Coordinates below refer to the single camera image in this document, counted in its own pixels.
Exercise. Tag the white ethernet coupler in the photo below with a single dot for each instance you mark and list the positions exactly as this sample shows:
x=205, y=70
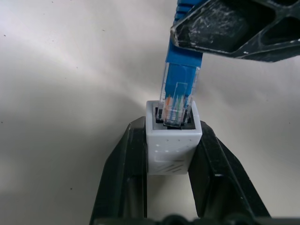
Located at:
x=173, y=150

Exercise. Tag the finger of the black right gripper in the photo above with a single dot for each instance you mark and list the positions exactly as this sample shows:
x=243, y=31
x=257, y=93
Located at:
x=236, y=30

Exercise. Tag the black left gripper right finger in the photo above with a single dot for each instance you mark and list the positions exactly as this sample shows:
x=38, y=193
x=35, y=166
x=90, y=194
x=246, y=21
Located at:
x=222, y=178

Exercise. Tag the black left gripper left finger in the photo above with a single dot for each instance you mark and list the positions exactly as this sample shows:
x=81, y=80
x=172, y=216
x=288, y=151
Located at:
x=122, y=173

